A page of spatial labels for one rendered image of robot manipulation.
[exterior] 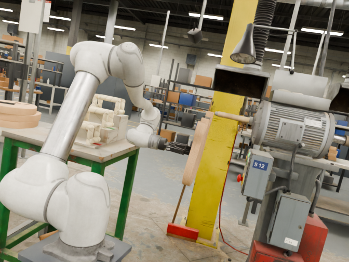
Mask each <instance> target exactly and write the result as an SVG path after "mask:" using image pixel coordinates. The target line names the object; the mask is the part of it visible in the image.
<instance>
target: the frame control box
mask: <svg viewBox="0 0 349 262"><path fill-rule="evenodd" d="M249 152H251V154H250V157H248V155H247V159H248V163H247V159H246V163H247V165H246V164H245V168H244V172H243V181H241V184H240V186H241V193H242V195H244V196H246V200H247V201H248V202H252V201H255V200H261V201H263V200H264V196H266V195H268V194H270V193H272V192H275V191H277V190H279V189H283V191H282V193H283V194H287V188H286V186H279V187H276V188H274V189H271V190H269V191H267V192H266V188H267V184H268V181H269V177H270V173H271V169H272V165H273V161H274V158H273V157H272V156H271V155H270V154H269V153H268V152H264V151H260V150H255V149H250V150H249ZM250 198H251V199H250Z"/></svg>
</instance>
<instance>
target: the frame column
mask: <svg viewBox="0 0 349 262"><path fill-rule="evenodd" d="M290 164H291V162H290V161H286V160H282V159H277V158H274V161H273V165H272V167H276V168H280V169H285V170H288V171H289V170H290ZM322 170H323V169H321V168H317V167H312V166H308V165H304V164H299V163H295V162H294V166H293V172H296V173H298V174H299V175H298V179H297V181H294V180H291V185H290V189H291V193H295V194H299V195H303V196H306V197H307V199H308V200H309V201H310V199H311V196H312V192H313V189H314V185H315V181H316V177H317V176H318V175H319V173H320V172H321V171H322ZM287 182H288V179H286V178H281V177H277V176H276V178H275V181H274V182H272V181H268V184H267V188H266V192H267V191H269V190H271V189H274V188H276V187H279V186H286V187H287ZM277 192H278V190H277V191H275V192H272V193H270V194H268V195H266V196H264V200H263V201H262V203H261V207H260V211H259V215H258V219H257V223H256V227H255V230H254V234H253V238H252V242H251V246H250V250H249V254H248V257H247V259H246V261H245V262H249V258H250V254H251V250H252V246H253V242H254V240H256V241H260V242H263V243H266V244H268V243H267V235H266V234H267V230H268V227H269V223H270V220H271V215H272V211H273V208H274V204H275V200H276V196H277Z"/></svg>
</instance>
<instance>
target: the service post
mask: <svg viewBox="0 0 349 262"><path fill-rule="evenodd" d="M42 3H43V2H40V1H38V0H22V4H21V13H20V21H19V31H25V32H27V34H26V42H25V50H24V58H23V64H22V63H16V69H15V78H19V79H21V83H20V91H19V100H18V102H23V103H25V97H26V88H27V83H28V75H29V67H30V59H31V51H32V43H33V35H34V33H37V34H38V32H39V23H40V19H41V11H42ZM18 153H19V147H18ZM18 153H17V161H18ZM17 161H16V168H17Z"/></svg>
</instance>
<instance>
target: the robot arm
mask: <svg viewBox="0 0 349 262"><path fill-rule="evenodd" d="M70 61H71V63H72V65H73V66H74V68H75V69H74V70H75V75H76V76H75V78H74V80H73V82H72V84H71V86H70V88H69V91H68V93H67V95H66V97H65V99H64V101H63V103H62V106H61V108H60V110H59V112H58V114H57V116H56V118H55V120H54V123H53V125H52V127H51V129H50V131H49V133H48V135H47V137H46V140H45V142H44V144H43V146H42V148H41V150H40V152H39V154H36V155H34V156H32V157H30V158H28V159H27V161H26V162H25V163H24V164H23V165H22V166H21V167H20V168H16V169H14V170H12V171H10V172H9V173H8V174H7V175H6V176H5V177H4V178H3V179H2V181H1V182H0V201H1V203H2V204H3V205H4V206H5V207H6V208H8V209H9V210H10V211H12V212H13V213H15V214H17V215H19V216H22V217H25V218H28V219H31V220H35V221H39V222H45V223H49V224H51V225H52V226H53V227H55V228H56V229H57V230H59V231H60V233H59V238H58V240H56V241H54V242H53V243H50V244H48V245H45V246H44V247H43V250H42V253H43V254H47V255H50V256H53V257H55V258H57V259H59V260H61V261H63V262H96V261H97V260H101V261H105V262H111V261H112V258H113V257H114V255H113V253H112V252H110V250H112V249H114V246H115V243H114V242H112V241H108V240H105V239H104V237H105V232H106V229H107V226H108V221H109V215H110V207H111V195H110V189H109V185H108V182H107V181H106V180H105V179H104V177H103V176H101V175H99V174H97V173H93V172H82V173H78V174H75V175H73V176H72V177H70V178H69V179H68V176H69V169H68V167H67V165H66V161H67V159H68V157H69V154H70V152H71V150H72V147H73V144H74V142H75V140H76V137H77V135H78V132H79V130H80V128H81V126H82V123H83V121H84V118H85V116H86V114H87V111H88V109H89V107H90V104H91V102H92V100H93V97H94V95H95V93H96V90H97V88H98V86H99V85H100V84H102V83H103V82H104V81H105V80H106V79H107V78H108V77H109V76H114V77H117V78H119V79H122V80H123V82H124V85H125V87H126V89H127V92H128V95H129V98H130V100H131V102H132V103H133V104H134V105H135V106H136V107H138V108H141V109H144V110H143V111H142V113H141V118H140V124H139V126H138V127H137V128H132V129H129V130H128V132H127V135H126V139H127V141H128V142H129V143H130V144H132V145H135V146H137V147H142V148H150V149H154V150H158V149H159V150H163V151H164V150H165V149H166V151H171V152H174V153H178V154H182V155H184V154H186V155H189V153H190V150H191V147H190V146H188V145H186V144H182V143H178V142H174V141H172V142H168V140H167V138H163V137H161V136H160V135H155V134H153V132H154V130H155V129H156V127H157V125H158V123H159V120H160V111H159V110H158V109H157V108H156V107H153V105H152V104H151V102H149V101H148V100H146V99H145V98H143V86H144V77H145V68H144V61H143V57H142V55H141V52H140V50H139V48H138V47H137V45H135V44H134V43H131V42H125V43H122V44H120V45H119V46H115V45H111V44H108V43H103V42H95V41H85V42H80V43H77V44H75V45H74V46H73V47H72V49H71V51H70Z"/></svg>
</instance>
